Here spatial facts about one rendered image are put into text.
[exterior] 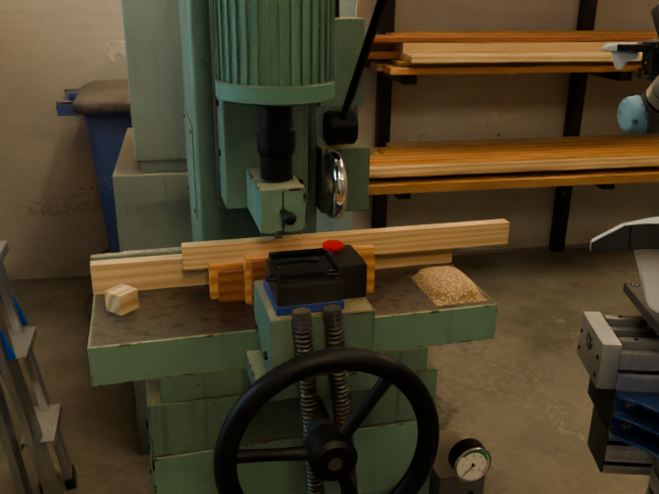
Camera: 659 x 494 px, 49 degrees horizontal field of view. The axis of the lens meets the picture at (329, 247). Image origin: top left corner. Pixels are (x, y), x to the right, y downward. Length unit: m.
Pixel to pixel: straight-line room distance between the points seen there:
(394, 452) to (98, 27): 2.55
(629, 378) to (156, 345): 0.82
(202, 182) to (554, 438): 1.56
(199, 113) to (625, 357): 0.85
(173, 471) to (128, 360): 0.20
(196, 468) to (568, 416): 1.69
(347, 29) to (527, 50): 2.00
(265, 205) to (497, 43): 2.20
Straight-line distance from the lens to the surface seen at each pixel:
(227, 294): 1.10
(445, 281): 1.13
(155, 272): 1.16
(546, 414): 2.58
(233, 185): 1.20
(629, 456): 1.48
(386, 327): 1.07
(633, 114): 1.53
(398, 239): 1.19
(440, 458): 1.25
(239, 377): 1.05
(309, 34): 1.01
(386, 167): 3.09
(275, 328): 0.91
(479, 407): 2.55
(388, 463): 1.20
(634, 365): 1.38
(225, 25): 1.03
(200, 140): 1.27
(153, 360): 1.02
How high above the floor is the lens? 1.36
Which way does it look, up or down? 21 degrees down
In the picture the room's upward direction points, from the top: 1 degrees clockwise
